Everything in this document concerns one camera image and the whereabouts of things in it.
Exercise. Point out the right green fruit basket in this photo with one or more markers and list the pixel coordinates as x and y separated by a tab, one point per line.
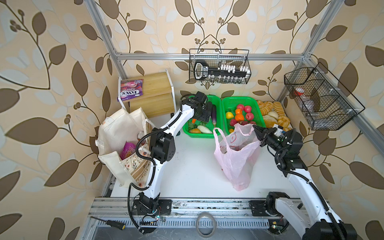
230	104

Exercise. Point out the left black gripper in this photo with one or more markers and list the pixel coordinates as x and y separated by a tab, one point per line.
205	115

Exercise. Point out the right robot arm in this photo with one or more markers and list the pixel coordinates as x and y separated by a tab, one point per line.
320	222

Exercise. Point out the red soda can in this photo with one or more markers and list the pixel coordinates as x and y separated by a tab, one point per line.
140	135

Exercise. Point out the black yellow screwdriver left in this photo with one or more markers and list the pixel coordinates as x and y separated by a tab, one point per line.
113	224

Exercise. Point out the bread tray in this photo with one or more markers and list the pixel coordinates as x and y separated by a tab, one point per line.
274	114

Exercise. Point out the purple Fox's candy bag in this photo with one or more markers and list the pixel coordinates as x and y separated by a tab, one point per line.
131	89

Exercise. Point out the black wire basket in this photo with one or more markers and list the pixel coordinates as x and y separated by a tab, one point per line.
326	103
219	66

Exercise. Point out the white wooden shelf rack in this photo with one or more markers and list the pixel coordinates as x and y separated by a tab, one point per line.
158	95

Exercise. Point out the right black wire basket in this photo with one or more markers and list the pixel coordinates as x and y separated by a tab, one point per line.
326	103

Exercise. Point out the pink plastic grocery bag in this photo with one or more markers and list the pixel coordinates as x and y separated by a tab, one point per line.
237	154

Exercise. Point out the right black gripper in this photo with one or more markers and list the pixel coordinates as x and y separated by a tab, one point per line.
263	133

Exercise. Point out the orange fruit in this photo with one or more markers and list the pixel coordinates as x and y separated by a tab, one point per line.
239	115

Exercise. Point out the white radish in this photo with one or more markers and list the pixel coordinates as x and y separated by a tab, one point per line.
204	130

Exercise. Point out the cream canvas tote bag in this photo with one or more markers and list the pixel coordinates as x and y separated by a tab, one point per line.
117	138

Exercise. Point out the yellow lemon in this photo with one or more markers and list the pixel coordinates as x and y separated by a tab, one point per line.
229	115

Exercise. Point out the back black wire basket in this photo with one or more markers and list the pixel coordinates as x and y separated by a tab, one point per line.
219	66

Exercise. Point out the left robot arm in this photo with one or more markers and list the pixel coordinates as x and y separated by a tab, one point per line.
159	147

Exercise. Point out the grey tape roll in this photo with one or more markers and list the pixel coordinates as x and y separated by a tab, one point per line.
206	225

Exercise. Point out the magenta snack bag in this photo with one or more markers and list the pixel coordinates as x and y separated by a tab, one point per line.
128	150

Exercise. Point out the purple eggplant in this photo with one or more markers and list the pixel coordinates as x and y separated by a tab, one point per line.
214	115

